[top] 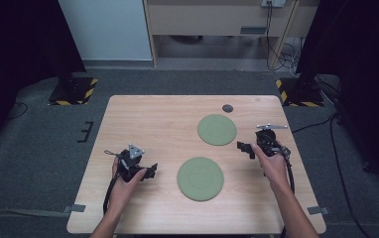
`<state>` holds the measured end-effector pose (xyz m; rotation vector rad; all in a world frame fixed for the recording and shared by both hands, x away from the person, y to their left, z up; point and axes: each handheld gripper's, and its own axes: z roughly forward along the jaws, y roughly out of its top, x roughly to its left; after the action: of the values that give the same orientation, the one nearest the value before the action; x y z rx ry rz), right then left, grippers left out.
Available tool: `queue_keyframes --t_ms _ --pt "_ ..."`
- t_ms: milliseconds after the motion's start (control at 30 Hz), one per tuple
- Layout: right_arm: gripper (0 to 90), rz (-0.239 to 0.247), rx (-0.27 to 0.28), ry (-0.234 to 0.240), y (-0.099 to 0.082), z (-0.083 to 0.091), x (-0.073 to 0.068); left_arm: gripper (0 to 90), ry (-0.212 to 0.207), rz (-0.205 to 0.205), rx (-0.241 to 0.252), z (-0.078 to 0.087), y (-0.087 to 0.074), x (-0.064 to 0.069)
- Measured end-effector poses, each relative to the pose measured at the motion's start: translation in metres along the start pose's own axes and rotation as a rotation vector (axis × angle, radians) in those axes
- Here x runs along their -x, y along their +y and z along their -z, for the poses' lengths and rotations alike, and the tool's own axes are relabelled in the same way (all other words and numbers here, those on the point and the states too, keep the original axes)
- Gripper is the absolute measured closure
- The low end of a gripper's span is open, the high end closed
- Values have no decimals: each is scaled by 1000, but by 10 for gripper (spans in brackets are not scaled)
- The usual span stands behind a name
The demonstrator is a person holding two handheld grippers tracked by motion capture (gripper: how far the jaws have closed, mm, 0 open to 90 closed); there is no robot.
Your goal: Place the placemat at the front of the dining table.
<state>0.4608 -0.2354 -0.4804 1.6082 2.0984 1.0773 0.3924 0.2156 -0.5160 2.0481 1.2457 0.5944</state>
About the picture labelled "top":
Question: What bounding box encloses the green plate with angular ring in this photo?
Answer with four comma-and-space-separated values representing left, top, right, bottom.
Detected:
177, 156, 225, 202

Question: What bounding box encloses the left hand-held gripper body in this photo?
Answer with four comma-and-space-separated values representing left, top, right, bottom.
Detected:
115, 143, 146, 183

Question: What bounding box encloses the white panel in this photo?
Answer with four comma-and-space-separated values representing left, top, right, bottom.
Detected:
58, 0, 154, 61

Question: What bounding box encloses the black floor cable loop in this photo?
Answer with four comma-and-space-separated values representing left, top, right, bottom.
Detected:
7, 101, 29, 121

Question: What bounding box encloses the green plate with round ring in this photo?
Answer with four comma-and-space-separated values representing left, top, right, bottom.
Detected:
196, 113, 238, 147

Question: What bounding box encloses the person's left hand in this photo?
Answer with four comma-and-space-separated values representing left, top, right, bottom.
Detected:
110, 156, 148, 212

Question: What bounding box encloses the grey tape piece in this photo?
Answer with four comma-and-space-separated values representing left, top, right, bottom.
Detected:
62, 203, 87, 214
307, 205, 330, 216

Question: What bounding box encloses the light wooden desk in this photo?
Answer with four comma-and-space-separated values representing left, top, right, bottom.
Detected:
143, 0, 320, 69

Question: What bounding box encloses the black curtain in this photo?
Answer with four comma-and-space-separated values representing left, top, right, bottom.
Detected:
0, 0, 87, 157
295, 0, 379, 196

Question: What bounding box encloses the person's right hand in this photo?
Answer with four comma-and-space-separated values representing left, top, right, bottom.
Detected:
250, 142, 292, 192

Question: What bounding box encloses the black yellow striped stand base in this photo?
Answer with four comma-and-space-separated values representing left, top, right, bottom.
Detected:
48, 76, 99, 107
275, 77, 325, 108

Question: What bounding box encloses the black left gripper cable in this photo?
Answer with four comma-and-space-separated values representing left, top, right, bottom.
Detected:
102, 173, 121, 216

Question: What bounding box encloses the black hanging cable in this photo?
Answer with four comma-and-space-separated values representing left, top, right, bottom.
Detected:
265, 1, 300, 71

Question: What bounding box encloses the thin wire loop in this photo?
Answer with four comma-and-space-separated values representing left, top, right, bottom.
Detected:
103, 149, 124, 158

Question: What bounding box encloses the grey power strip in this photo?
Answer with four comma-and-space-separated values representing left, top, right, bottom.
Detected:
261, 0, 287, 8

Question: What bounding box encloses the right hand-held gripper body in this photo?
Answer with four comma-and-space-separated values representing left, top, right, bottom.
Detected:
254, 123, 292, 159

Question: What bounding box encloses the grey floor tape strip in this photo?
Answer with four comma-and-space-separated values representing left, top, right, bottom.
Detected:
0, 207, 70, 218

